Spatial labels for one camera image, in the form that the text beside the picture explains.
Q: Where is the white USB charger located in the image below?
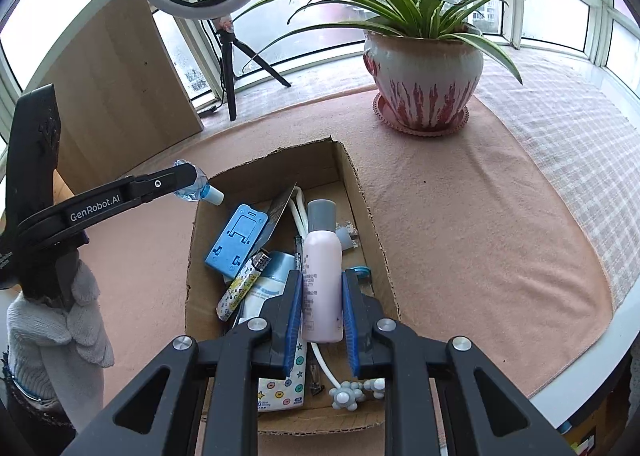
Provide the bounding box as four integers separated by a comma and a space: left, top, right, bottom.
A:
335, 222, 360, 253

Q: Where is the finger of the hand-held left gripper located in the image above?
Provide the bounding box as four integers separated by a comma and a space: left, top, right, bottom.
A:
15, 163, 207, 250

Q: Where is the black packet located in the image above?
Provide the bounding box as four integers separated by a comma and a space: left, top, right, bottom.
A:
250, 183, 299, 262

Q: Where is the cardboard box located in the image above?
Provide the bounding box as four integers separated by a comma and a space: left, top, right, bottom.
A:
184, 136, 402, 437

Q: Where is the person's left forearm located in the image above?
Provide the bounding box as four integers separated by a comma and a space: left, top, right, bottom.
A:
0, 336, 108, 439

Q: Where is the blue plastic clip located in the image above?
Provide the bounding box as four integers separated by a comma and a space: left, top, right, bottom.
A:
345, 265, 374, 295

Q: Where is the light wooden board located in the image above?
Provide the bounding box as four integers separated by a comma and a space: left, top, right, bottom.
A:
30, 0, 206, 197

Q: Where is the black tripod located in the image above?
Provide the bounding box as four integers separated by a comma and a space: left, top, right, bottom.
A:
197, 18, 293, 123

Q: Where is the silver nail clipper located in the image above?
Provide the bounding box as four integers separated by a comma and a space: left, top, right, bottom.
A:
306, 353, 326, 397

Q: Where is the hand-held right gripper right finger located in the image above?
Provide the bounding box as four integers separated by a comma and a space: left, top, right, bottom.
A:
341, 270, 576, 456

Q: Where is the pink bottle with grey cap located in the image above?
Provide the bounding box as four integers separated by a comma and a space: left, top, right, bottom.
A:
301, 199, 346, 343

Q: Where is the potted spider plant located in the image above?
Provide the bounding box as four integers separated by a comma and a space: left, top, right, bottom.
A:
232, 0, 601, 132

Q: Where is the pink plant saucer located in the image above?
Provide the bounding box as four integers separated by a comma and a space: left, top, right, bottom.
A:
372, 92, 471, 138

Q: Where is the black ring light cable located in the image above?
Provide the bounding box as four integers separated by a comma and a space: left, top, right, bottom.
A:
196, 20, 226, 117

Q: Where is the blue folding phone stand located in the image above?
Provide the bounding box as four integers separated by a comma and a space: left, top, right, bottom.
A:
204, 204, 270, 281

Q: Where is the pink blanket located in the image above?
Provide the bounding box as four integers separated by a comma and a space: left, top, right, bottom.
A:
50, 83, 616, 456

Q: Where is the light blue white packet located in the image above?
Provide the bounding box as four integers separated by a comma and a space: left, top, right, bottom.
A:
239, 251, 297, 332

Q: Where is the small blue clear bottle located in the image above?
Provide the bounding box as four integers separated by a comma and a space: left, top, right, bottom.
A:
172, 159, 225, 207

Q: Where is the person's left hand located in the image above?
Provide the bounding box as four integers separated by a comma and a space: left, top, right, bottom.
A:
7, 250, 116, 370

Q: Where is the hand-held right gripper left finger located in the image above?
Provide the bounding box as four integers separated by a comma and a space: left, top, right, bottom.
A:
60, 270, 305, 456

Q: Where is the white grey ball massager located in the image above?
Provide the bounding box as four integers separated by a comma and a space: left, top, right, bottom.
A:
289, 186, 389, 413

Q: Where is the printed tissue pack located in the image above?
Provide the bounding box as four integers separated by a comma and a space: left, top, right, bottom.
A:
255, 331, 307, 415

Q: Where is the patterned white lighter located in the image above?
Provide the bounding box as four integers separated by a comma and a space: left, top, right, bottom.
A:
216, 250, 274, 322

